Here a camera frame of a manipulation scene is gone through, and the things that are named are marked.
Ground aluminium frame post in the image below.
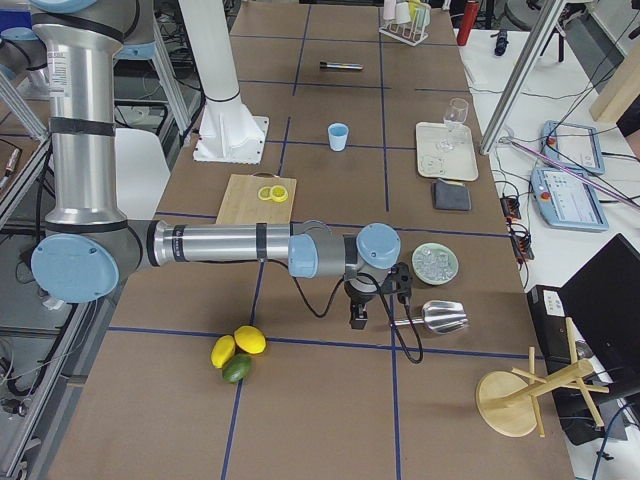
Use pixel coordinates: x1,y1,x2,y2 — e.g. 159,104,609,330
479,0,567,155

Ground bamboo cutting board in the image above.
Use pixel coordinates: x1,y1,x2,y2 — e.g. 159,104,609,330
216,174,297,225

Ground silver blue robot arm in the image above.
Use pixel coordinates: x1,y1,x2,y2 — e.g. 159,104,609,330
31,1,412,329

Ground blue teach pendant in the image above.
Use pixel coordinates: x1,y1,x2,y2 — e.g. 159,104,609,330
530,167,609,232
542,120,605,175

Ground red bottle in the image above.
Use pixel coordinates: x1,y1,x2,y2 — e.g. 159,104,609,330
456,0,480,46

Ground blue teach pendant near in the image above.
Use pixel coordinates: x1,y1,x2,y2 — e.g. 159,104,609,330
530,167,609,232

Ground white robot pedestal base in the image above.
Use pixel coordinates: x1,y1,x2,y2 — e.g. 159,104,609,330
179,0,269,165

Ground clear wine glass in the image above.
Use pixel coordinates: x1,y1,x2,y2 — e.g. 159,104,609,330
437,98,469,151

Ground wooden cup tree stand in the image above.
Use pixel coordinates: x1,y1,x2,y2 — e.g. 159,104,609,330
475,317,609,438

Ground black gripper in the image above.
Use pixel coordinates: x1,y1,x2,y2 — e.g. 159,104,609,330
345,262,413,330

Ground cream bear serving tray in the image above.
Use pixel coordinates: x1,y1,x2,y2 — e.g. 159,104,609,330
415,122,479,182

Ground light blue plastic cup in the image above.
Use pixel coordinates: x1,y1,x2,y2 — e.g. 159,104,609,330
327,123,349,152

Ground steel muddler black tip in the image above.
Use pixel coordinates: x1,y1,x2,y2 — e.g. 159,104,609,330
319,61,364,71

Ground metal ice scoop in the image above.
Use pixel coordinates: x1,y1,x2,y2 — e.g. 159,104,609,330
392,300,469,335

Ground green bowl of ice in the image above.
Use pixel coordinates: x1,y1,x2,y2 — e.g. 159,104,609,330
411,243,459,286

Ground green lime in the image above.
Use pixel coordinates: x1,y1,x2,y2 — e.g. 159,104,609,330
222,353,252,384

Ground blue teach pendant far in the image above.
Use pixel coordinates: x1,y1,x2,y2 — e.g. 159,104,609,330
542,120,605,175

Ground white wire cup rack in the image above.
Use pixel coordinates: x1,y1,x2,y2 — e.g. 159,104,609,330
378,0,431,46

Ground grey folded cloth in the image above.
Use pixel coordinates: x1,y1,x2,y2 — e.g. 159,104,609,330
432,179,472,211

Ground yellow lemon slice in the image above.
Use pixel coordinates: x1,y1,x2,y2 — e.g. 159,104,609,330
269,185,289,203
257,186,271,201

